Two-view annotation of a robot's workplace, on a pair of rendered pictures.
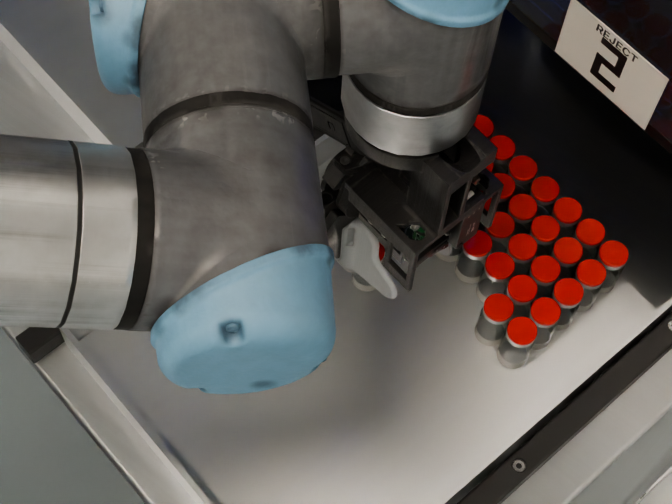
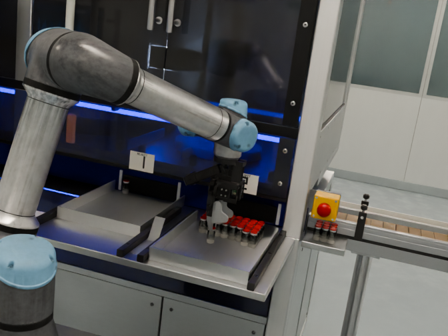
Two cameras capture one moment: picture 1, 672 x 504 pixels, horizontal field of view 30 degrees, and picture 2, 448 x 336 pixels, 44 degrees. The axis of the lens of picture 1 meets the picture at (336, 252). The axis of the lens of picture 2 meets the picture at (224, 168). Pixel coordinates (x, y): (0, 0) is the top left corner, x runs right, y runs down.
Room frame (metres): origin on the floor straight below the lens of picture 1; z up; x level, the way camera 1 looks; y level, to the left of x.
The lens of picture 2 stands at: (-0.86, 0.68, 1.46)
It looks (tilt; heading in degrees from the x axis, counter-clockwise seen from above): 14 degrees down; 330
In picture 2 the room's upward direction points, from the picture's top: 8 degrees clockwise
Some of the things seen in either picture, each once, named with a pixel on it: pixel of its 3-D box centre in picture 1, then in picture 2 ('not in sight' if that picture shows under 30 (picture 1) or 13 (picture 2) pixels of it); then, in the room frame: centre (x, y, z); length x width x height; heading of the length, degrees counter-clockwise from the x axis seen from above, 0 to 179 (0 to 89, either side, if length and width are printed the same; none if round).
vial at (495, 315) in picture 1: (494, 319); (245, 237); (0.35, -0.11, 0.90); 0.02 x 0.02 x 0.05
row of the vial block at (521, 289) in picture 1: (462, 246); (228, 230); (0.41, -0.09, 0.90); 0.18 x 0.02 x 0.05; 44
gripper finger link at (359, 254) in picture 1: (368, 263); (218, 217); (0.36, -0.02, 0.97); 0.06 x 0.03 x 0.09; 44
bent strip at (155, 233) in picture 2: not in sight; (149, 235); (0.41, 0.15, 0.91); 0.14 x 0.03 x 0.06; 135
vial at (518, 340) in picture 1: (517, 342); (253, 239); (0.34, -0.13, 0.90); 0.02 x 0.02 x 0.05
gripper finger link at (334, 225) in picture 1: (346, 209); (212, 199); (0.37, 0.00, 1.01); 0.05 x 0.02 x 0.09; 134
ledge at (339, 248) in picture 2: not in sight; (325, 241); (0.35, -0.41, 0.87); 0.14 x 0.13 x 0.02; 135
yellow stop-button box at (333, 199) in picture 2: not in sight; (326, 205); (0.34, -0.37, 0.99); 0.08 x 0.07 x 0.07; 135
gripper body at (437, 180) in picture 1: (410, 167); (227, 179); (0.37, -0.04, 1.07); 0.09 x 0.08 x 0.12; 44
